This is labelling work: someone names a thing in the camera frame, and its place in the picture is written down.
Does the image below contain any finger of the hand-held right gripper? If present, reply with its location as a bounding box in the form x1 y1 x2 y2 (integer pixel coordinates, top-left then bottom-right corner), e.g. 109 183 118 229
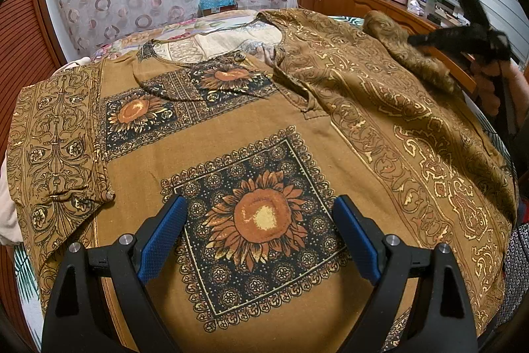
408 33 445 48

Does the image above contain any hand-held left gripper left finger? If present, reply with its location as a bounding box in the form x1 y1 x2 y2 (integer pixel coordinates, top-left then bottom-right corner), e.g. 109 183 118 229
41 194 188 353

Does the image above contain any brown sunflower print shirt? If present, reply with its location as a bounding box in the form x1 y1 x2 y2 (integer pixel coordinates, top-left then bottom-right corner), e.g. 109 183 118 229
7 8 519 353

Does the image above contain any person's dotted clothing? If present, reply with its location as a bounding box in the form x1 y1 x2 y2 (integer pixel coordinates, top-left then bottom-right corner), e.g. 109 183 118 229
494 200 529 331

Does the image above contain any person's right hand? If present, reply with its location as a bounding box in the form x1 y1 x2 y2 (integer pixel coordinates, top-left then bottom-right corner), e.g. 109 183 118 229
471 59 503 116

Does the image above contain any reddish wooden wardrobe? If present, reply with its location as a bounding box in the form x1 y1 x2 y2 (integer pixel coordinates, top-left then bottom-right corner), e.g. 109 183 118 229
0 0 69 337

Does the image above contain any floral blanket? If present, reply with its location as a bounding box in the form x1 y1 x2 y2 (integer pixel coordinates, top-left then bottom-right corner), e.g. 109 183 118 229
89 8 364 66

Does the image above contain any person's right forearm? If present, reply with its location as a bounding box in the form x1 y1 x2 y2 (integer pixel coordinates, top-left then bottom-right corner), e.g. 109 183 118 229
509 59 529 116

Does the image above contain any box with blue filling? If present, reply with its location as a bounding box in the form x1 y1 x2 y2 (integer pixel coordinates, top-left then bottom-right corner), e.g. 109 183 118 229
197 0 239 18

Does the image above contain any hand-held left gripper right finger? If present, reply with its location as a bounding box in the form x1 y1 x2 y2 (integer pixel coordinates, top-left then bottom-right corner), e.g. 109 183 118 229
333 195 480 353

